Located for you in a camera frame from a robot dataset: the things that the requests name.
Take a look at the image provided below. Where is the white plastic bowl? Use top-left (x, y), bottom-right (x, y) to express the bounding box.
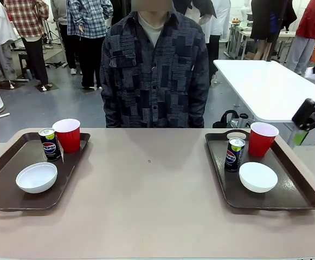
top-left (239, 161), bottom-right (279, 194)
top-left (15, 162), bottom-right (58, 194)

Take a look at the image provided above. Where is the black Pepsi soda can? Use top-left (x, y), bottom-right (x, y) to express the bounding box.
top-left (224, 137), bottom-right (246, 173)
top-left (38, 127), bottom-right (63, 163)

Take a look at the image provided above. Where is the red plastic party cup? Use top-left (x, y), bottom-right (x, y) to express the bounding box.
top-left (52, 118), bottom-right (81, 154)
top-left (248, 121), bottom-right (280, 158)

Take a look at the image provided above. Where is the person's left forearm patchwork sleeve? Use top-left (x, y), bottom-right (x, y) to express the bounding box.
top-left (188, 86), bottom-right (210, 128)

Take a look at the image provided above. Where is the white folding table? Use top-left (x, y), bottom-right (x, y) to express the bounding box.
top-left (213, 59), bottom-right (315, 149)

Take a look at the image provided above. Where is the person in red jacket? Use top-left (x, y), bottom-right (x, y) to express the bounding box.
top-left (285, 0), bottom-right (315, 75)

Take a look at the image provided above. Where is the person in dark coat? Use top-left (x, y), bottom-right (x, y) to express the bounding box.
top-left (250, 0), bottom-right (298, 61)

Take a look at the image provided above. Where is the black bag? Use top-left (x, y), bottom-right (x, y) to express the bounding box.
top-left (213, 109), bottom-right (255, 129)

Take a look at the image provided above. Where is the brown plastic serving tray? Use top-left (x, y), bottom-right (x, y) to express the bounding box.
top-left (0, 132), bottom-right (91, 212)
top-left (205, 129), bottom-right (315, 212)

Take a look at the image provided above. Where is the white background workbench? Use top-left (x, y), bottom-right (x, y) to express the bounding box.
top-left (227, 21), bottom-right (295, 61)

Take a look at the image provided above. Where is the person in white coat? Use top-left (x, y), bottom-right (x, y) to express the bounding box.
top-left (192, 0), bottom-right (232, 87)

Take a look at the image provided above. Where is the person in patchwork shirt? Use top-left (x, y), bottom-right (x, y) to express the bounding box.
top-left (100, 0), bottom-right (210, 128)

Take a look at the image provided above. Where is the person in blue plaid shirt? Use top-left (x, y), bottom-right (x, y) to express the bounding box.
top-left (66, 0), bottom-right (114, 90)

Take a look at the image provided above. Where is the person in grey top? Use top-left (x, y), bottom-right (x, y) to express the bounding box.
top-left (50, 0), bottom-right (83, 76)

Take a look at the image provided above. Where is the dark stool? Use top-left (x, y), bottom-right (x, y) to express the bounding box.
top-left (17, 51), bottom-right (30, 81)

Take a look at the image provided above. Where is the person in red plaid shirt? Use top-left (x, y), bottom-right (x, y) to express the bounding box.
top-left (4, 0), bottom-right (51, 92)

